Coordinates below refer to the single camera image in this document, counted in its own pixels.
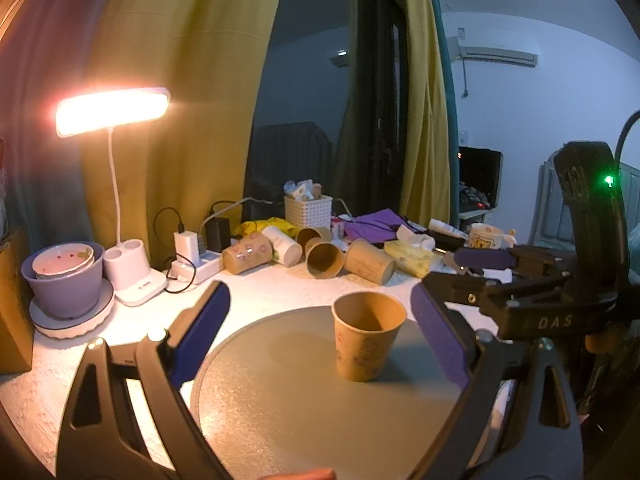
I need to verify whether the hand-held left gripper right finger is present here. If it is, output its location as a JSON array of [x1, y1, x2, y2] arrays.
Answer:
[[404, 283, 585, 480]]

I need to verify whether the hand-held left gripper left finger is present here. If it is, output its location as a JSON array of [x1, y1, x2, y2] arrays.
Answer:
[[56, 281, 234, 480]]

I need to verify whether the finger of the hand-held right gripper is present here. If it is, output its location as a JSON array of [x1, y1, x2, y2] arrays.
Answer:
[[442, 246, 521, 277], [422, 269, 507, 312]]

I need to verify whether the brown patterned paper cup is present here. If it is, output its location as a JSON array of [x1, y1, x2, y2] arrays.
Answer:
[[332, 291, 407, 382]]

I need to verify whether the flower print paper cup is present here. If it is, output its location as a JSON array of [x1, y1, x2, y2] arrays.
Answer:
[[221, 236, 274, 275]]

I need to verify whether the lying white cup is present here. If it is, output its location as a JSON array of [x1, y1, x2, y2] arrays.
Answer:
[[261, 225, 304, 267]]

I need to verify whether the person's left hand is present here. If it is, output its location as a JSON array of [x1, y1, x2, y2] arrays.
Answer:
[[260, 468, 337, 480]]

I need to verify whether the white mug with yellow print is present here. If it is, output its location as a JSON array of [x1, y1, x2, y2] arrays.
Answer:
[[467, 224, 517, 250]]

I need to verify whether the white tube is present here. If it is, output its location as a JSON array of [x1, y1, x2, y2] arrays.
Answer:
[[430, 219, 469, 237]]

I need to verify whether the yellow tissue pack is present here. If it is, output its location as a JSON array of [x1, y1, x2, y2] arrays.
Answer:
[[384, 240, 444, 277]]

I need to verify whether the white power strip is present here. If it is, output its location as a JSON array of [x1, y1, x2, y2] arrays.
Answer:
[[170, 252, 224, 284]]

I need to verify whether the white charger plug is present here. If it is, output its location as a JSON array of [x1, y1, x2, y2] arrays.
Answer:
[[174, 230, 201, 264]]

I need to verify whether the black monitor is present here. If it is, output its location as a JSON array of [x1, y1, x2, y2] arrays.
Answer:
[[457, 146, 504, 211]]

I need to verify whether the black power adapter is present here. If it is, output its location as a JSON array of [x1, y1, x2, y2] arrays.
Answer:
[[206, 217, 232, 253]]

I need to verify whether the purple cloth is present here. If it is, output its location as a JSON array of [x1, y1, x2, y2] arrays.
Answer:
[[344, 208, 427, 244]]

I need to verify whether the round grey mat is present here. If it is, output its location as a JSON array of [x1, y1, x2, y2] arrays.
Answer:
[[192, 305, 476, 480]]

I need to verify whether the yellow bag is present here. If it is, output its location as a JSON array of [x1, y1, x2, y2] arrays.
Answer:
[[240, 216, 299, 239]]

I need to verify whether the purple bowl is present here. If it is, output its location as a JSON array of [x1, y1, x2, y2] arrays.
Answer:
[[21, 241, 107, 319]]

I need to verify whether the teal curtain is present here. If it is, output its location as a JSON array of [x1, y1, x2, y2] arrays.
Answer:
[[425, 0, 462, 221]]

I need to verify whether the white dish with red spots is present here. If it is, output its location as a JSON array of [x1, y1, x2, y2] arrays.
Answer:
[[32, 242, 96, 279]]

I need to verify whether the white woven basket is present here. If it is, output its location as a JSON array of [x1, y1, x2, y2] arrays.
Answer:
[[284, 194, 334, 231]]

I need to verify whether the yellow curtain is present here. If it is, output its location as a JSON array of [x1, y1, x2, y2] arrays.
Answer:
[[395, 0, 454, 224], [82, 0, 292, 271]]

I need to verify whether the cardboard box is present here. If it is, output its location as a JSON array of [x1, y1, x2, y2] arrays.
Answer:
[[0, 227, 35, 375]]

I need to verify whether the white air conditioner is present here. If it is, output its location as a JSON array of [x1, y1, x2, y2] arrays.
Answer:
[[446, 35, 540, 67]]

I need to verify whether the white desk lamp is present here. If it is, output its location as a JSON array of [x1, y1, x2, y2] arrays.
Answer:
[[55, 87, 171, 307]]

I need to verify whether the dark glass door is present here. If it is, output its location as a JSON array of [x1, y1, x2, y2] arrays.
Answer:
[[245, 0, 409, 222]]

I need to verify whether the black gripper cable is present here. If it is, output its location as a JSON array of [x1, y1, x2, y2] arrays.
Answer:
[[617, 110, 640, 171]]

